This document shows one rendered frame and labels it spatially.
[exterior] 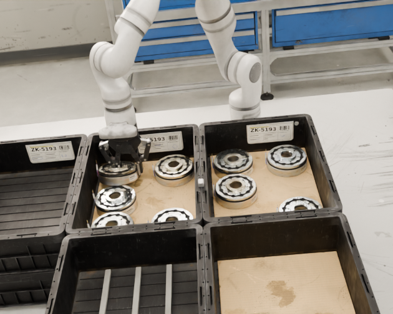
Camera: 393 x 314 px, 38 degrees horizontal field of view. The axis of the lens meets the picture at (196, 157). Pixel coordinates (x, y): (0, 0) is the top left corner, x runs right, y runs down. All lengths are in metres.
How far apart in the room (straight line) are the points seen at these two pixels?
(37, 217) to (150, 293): 0.41
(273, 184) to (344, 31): 2.03
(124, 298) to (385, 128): 1.07
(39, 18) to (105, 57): 2.96
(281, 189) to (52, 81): 2.79
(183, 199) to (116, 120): 0.26
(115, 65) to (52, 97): 2.55
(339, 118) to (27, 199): 1.03
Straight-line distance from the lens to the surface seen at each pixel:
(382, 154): 1.83
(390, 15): 3.45
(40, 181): 1.63
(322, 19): 3.35
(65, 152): 1.62
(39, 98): 3.88
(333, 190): 1.33
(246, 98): 1.67
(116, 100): 1.37
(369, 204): 1.64
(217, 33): 1.53
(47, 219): 1.50
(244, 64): 1.63
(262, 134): 1.57
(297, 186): 1.47
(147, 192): 1.50
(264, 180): 1.49
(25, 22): 4.31
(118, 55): 1.32
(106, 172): 1.49
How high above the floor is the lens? 1.75
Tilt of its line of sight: 35 degrees down
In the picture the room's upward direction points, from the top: 7 degrees counter-clockwise
